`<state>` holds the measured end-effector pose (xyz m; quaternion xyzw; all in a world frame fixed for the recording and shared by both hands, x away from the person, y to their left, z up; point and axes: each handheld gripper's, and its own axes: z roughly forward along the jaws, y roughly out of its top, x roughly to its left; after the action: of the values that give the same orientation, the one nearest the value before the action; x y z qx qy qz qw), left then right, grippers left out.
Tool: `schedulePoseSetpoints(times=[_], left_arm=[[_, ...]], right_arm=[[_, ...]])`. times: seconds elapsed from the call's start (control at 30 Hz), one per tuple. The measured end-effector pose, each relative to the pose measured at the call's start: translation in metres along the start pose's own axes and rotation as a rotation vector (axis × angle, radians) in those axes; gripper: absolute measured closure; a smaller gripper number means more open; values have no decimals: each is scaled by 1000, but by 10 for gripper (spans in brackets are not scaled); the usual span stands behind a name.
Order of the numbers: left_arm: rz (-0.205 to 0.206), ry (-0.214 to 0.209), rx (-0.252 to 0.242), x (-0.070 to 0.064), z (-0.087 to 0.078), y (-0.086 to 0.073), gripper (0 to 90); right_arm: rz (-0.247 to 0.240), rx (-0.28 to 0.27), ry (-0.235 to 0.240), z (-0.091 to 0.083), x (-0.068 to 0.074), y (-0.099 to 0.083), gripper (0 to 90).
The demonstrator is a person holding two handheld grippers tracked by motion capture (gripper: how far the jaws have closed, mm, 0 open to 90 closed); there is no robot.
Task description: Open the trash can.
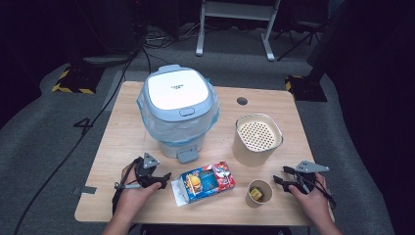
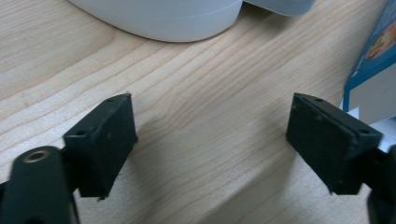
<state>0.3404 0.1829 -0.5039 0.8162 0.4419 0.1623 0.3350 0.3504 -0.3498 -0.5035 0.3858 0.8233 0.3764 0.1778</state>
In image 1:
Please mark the colourful printed carton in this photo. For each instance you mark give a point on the colourful printed carton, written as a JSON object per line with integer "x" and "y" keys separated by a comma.
{"x": 205, "y": 182}

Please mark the grey tape strip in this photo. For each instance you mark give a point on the grey tape strip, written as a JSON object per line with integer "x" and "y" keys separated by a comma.
{"x": 85, "y": 190}

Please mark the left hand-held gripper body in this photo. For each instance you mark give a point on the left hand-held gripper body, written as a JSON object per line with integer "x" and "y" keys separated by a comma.
{"x": 143, "y": 173}

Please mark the white metal stand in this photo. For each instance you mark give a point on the white metal stand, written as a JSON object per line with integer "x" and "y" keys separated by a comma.
{"x": 238, "y": 9}

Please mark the person's dark clothing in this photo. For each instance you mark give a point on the person's dark clothing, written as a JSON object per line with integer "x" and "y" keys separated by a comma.
{"x": 212, "y": 230}

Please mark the person's left hand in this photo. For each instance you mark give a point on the person's left hand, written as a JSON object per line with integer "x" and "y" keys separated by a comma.
{"x": 130, "y": 196}

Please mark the translucent blue bin liner bag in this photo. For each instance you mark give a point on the translucent blue bin liner bag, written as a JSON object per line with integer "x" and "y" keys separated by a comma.
{"x": 153, "y": 125}

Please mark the dark tripod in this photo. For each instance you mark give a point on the dark tripod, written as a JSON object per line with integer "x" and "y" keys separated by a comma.
{"x": 303, "y": 32}

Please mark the brown paper cup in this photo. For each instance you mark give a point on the brown paper cup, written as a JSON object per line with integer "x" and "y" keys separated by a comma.
{"x": 253, "y": 201}

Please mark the black base with striped tape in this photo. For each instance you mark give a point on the black base with striped tape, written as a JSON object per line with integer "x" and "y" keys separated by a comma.
{"x": 78, "y": 80}
{"x": 306, "y": 89}

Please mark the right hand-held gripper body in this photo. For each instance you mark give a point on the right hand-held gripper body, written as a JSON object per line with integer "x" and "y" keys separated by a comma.
{"x": 305, "y": 167}

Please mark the person's right hand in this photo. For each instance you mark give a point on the person's right hand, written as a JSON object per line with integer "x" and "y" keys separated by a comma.
{"x": 314, "y": 204}

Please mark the beige perforated cylindrical container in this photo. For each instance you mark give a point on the beige perforated cylindrical container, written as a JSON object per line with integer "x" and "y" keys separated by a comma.
{"x": 244, "y": 153}

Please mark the small yellow packet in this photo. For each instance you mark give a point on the small yellow packet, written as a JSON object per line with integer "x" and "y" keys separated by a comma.
{"x": 257, "y": 194}

